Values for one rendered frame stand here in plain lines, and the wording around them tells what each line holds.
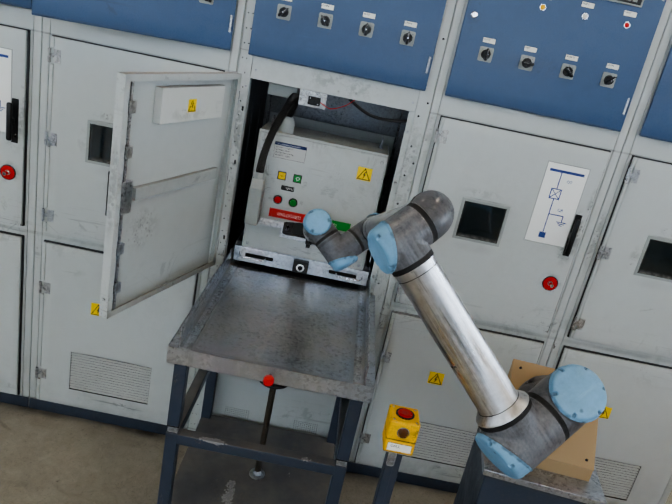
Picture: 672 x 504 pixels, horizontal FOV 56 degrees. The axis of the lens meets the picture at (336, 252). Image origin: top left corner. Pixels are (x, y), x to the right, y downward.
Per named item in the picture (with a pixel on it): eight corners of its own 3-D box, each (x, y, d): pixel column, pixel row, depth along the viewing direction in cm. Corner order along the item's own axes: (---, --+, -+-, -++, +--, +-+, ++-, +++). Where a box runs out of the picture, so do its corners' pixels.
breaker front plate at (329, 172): (361, 274, 253) (387, 157, 236) (241, 249, 252) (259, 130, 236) (361, 273, 254) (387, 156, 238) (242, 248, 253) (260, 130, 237)
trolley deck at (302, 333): (371, 403, 190) (375, 386, 188) (165, 362, 189) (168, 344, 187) (371, 308, 253) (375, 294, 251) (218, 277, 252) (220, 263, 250)
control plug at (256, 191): (256, 226, 238) (263, 181, 232) (243, 223, 238) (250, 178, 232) (260, 220, 245) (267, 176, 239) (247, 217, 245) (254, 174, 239)
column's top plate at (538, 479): (583, 440, 204) (585, 435, 204) (604, 509, 175) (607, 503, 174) (478, 412, 208) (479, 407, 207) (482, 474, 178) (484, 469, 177)
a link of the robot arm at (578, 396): (597, 408, 177) (624, 396, 160) (552, 446, 172) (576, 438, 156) (558, 364, 181) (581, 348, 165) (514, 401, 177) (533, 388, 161)
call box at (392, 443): (411, 457, 168) (421, 425, 164) (382, 451, 168) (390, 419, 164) (410, 439, 175) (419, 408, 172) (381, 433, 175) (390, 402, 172)
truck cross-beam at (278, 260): (365, 286, 254) (369, 272, 252) (232, 259, 253) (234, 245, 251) (366, 281, 259) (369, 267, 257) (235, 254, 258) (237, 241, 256)
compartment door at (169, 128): (89, 312, 197) (106, 68, 172) (202, 258, 254) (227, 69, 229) (107, 319, 195) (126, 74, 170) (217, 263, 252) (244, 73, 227)
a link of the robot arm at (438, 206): (455, 174, 156) (369, 209, 221) (416, 200, 153) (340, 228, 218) (480, 214, 157) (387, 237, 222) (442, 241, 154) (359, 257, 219)
